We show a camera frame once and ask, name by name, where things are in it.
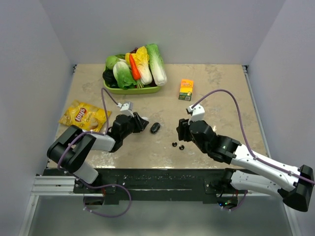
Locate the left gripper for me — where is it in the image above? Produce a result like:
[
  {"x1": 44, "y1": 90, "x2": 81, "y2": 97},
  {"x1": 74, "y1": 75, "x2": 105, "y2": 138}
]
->
[{"x1": 121, "y1": 112, "x2": 148, "y2": 139}]

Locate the black earbud charging case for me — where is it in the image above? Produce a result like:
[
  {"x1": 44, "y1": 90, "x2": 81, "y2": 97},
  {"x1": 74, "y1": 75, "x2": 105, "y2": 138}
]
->
[{"x1": 150, "y1": 122, "x2": 161, "y2": 134}]

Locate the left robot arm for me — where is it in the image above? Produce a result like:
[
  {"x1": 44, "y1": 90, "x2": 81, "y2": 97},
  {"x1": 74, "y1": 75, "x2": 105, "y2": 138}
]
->
[{"x1": 47, "y1": 112, "x2": 149, "y2": 193}]

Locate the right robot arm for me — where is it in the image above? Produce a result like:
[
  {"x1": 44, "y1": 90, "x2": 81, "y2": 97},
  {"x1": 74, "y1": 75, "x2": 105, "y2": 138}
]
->
[{"x1": 176, "y1": 119, "x2": 315, "y2": 212}]

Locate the green plastic tray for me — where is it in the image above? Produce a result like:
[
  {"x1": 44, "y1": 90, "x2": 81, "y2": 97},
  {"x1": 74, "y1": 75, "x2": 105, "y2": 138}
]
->
[{"x1": 103, "y1": 81, "x2": 161, "y2": 95}]

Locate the orange juice box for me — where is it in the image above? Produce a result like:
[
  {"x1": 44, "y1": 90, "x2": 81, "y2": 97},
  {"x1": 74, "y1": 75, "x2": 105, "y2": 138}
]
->
[{"x1": 178, "y1": 79, "x2": 194, "y2": 101}]

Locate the orange carrot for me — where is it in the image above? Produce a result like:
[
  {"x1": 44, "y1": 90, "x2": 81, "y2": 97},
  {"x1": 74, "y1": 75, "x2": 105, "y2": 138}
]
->
[{"x1": 129, "y1": 54, "x2": 144, "y2": 89}]

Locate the yellow chips bag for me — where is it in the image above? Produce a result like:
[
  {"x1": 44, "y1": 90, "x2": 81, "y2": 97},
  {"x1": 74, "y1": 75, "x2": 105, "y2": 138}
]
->
[{"x1": 59, "y1": 100, "x2": 107, "y2": 132}]

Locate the green white bok choy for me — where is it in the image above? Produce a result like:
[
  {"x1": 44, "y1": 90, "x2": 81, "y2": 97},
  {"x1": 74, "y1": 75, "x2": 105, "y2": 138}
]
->
[{"x1": 113, "y1": 61, "x2": 136, "y2": 89}]

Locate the black toy vegetable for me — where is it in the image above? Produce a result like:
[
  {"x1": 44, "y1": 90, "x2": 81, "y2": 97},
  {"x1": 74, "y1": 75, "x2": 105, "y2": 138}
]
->
[{"x1": 102, "y1": 70, "x2": 116, "y2": 83}]

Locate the napa cabbage right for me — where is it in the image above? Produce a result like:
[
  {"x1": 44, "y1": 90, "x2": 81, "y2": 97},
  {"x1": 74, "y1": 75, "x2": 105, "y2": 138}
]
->
[{"x1": 146, "y1": 44, "x2": 167, "y2": 87}]

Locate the yellow leaf cabbage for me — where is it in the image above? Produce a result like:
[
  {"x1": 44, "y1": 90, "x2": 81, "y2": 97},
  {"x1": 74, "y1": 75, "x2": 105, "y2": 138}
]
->
[{"x1": 133, "y1": 46, "x2": 153, "y2": 86}]

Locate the round green vegetable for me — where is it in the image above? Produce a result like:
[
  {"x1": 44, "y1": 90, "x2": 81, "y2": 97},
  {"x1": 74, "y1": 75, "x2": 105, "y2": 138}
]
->
[{"x1": 105, "y1": 56, "x2": 121, "y2": 70}]

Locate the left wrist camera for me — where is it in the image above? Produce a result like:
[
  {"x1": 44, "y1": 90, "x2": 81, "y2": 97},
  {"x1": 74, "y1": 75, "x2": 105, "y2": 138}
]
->
[{"x1": 117, "y1": 101, "x2": 134, "y2": 117}]

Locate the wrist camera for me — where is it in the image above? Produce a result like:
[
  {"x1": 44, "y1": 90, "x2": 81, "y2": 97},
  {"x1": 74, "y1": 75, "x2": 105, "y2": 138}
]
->
[
  {"x1": 117, "y1": 101, "x2": 134, "y2": 117},
  {"x1": 186, "y1": 104, "x2": 205, "y2": 124}
]

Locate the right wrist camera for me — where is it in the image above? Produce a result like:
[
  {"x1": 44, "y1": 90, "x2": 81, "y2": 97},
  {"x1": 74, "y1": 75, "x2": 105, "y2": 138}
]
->
[{"x1": 186, "y1": 104, "x2": 205, "y2": 124}]

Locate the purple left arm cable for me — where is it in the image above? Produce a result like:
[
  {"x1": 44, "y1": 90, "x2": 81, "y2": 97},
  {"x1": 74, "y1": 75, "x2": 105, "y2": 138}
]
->
[{"x1": 57, "y1": 88, "x2": 121, "y2": 173}]

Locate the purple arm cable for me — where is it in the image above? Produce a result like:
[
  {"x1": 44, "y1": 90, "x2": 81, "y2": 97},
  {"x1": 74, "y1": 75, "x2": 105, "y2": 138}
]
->
[
  {"x1": 57, "y1": 88, "x2": 121, "y2": 173},
  {"x1": 193, "y1": 88, "x2": 315, "y2": 185}
]

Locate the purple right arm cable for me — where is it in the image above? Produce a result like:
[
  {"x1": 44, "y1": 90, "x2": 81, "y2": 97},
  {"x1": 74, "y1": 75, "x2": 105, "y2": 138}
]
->
[{"x1": 193, "y1": 88, "x2": 315, "y2": 185}]

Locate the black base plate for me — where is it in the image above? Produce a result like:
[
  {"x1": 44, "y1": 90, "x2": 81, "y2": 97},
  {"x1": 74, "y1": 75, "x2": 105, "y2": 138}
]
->
[{"x1": 74, "y1": 168, "x2": 244, "y2": 209}]

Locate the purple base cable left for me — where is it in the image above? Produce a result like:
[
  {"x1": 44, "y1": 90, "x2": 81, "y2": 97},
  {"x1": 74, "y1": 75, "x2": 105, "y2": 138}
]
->
[{"x1": 83, "y1": 184, "x2": 132, "y2": 218}]

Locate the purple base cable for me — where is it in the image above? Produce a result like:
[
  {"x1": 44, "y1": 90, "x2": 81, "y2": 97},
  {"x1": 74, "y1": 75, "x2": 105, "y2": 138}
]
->
[
  {"x1": 83, "y1": 184, "x2": 132, "y2": 218},
  {"x1": 220, "y1": 190, "x2": 250, "y2": 212}
]

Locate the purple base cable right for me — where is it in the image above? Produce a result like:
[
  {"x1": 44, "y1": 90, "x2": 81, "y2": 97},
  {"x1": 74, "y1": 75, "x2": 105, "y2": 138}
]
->
[{"x1": 220, "y1": 190, "x2": 250, "y2": 212}]

